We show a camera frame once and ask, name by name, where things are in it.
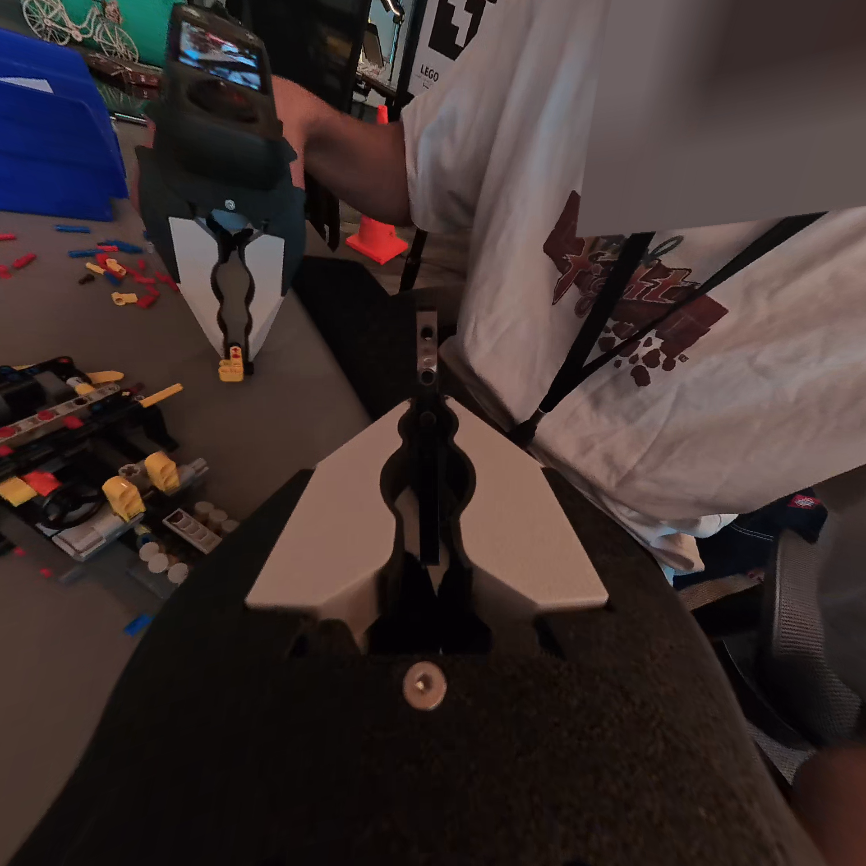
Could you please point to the scattered small lego pieces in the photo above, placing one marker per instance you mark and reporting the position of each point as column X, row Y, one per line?
column 128, row 270

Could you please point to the brown patterned box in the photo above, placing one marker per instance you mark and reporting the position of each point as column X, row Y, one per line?
column 125, row 76

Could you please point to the black framed marker sign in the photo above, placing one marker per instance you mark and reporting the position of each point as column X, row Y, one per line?
column 433, row 47

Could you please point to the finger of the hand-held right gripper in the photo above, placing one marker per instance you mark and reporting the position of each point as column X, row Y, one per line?
column 193, row 270
column 269, row 277

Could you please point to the group of tan round lego pieces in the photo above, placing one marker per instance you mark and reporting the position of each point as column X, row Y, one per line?
column 162, row 563

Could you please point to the stack of blue bins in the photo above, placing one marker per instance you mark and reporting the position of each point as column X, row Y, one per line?
column 54, row 135

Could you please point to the blue lego pin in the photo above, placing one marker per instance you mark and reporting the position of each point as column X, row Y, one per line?
column 138, row 624

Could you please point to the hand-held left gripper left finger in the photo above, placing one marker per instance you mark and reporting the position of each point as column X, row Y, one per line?
column 318, row 541

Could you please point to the grey lego plate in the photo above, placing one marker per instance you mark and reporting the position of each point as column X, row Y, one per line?
column 193, row 531

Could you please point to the small orange traffic cone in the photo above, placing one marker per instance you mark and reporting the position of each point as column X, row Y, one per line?
column 382, row 116

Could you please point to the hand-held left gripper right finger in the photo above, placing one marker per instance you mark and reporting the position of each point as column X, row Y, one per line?
column 528, row 541

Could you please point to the grey mesh office chair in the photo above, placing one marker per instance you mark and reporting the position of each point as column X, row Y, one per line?
column 805, row 629

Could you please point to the black lego frame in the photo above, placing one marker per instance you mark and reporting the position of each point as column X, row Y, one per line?
column 427, row 473

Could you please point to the yellow lego beam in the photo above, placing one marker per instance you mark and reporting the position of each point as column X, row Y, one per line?
column 231, row 372

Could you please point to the teal bicycle poster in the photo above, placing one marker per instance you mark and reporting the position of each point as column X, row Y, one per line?
column 139, row 20

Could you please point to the dark pants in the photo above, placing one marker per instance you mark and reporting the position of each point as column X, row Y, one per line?
column 764, row 534

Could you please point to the partly built lego vehicle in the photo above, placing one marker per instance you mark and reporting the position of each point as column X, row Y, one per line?
column 74, row 419

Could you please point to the person's left forearm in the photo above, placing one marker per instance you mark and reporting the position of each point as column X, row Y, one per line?
column 835, row 812

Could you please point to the person's right forearm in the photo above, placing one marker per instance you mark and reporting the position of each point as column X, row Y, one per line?
column 352, row 162

